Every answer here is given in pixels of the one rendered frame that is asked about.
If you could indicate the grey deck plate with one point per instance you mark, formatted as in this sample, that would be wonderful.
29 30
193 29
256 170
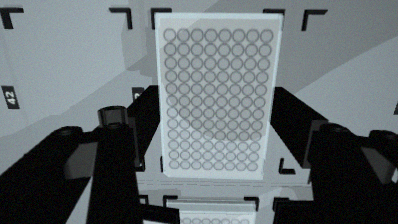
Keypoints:
146 81

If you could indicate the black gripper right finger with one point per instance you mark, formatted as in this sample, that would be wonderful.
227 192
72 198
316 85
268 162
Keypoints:
346 188

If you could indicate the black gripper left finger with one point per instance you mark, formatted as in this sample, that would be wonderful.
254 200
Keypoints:
34 190

